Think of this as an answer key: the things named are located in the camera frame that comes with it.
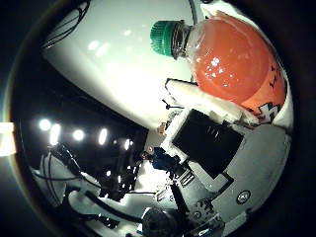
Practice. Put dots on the orange drink bottle green cap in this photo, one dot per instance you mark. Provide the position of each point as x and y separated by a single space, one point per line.
230 59

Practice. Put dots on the person in dark clothes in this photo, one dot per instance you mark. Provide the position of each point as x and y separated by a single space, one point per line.
161 160

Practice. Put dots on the black tripod stand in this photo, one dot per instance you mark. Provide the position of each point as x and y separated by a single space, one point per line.
169 106

